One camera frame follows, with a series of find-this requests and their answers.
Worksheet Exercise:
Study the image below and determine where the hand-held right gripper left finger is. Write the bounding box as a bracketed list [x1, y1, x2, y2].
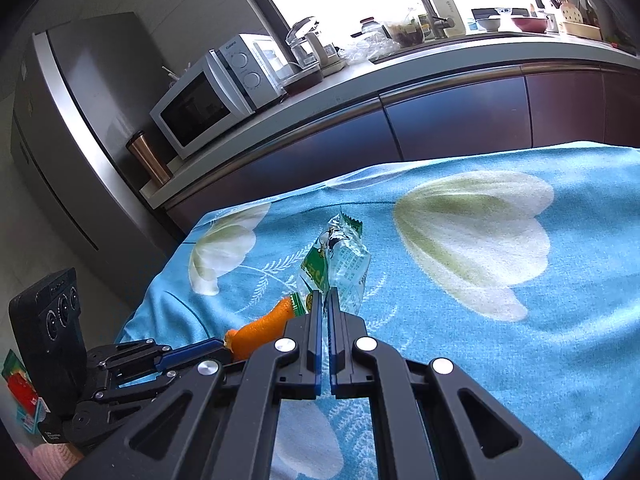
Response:
[62, 290, 326, 480]

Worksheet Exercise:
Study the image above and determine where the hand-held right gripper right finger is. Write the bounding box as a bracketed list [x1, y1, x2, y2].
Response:
[325, 287, 583, 480]

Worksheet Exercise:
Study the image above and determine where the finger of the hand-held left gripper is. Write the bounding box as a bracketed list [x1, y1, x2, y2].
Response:
[82, 369, 179, 412]
[87, 337, 227, 377]

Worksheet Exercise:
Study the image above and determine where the orange peel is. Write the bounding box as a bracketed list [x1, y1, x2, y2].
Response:
[223, 296, 297, 362]

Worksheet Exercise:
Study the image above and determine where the green clear snack wrapper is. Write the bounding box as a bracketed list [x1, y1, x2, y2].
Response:
[295, 212, 372, 317]

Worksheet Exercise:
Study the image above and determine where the person's left forearm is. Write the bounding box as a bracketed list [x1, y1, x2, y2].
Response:
[15, 442, 86, 480]

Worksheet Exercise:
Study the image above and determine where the red green package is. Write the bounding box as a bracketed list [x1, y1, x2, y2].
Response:
[0, 350, 45, 434]

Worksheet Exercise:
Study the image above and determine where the blue floral tablecloth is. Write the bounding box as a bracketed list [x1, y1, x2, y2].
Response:
[115, 141, 640, 480]

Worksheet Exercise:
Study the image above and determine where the copper tumbler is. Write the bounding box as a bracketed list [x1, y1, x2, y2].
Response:
[125, 131, 173, 187]

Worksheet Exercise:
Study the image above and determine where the grey refrigerator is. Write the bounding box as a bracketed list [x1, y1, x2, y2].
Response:
[10, 12, 186, 311]

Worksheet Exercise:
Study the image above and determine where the white microwave oven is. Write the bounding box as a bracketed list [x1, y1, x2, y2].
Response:
[150, 33, 287, 160]

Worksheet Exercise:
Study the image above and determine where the kitchen counter with cabinets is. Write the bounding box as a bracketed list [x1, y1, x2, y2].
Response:
[140, 30, 640, 233]

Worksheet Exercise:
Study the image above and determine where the dark lidded bowl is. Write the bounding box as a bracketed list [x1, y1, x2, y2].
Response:
[282, 67, 325, 95]

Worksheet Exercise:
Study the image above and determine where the small white ornament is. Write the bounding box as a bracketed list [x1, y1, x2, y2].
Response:
[161, 62, 193, 84]

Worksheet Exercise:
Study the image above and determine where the crumpled transparent bag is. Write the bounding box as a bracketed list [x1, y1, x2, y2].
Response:
[339, 35, 401, 64]

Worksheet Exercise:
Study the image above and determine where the glass electric kettle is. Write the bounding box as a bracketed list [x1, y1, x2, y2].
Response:
[285, 16, 347, 77]

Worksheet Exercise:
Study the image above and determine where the food container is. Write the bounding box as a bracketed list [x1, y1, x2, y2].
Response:
[385, 17, 426, 47]

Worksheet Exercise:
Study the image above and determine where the kitchen sink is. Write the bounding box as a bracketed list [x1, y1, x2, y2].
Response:
[370, 32, 556, 64]

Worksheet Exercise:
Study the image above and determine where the white soap bottle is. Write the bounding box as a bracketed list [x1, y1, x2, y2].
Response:
[429, 0, 467, 38]

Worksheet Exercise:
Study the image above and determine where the red bowl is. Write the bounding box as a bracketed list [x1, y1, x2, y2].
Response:
[510, 16, 548, 34]

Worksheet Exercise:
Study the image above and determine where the cream box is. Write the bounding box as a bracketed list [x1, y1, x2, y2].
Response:
[562, 21, 604, 41]

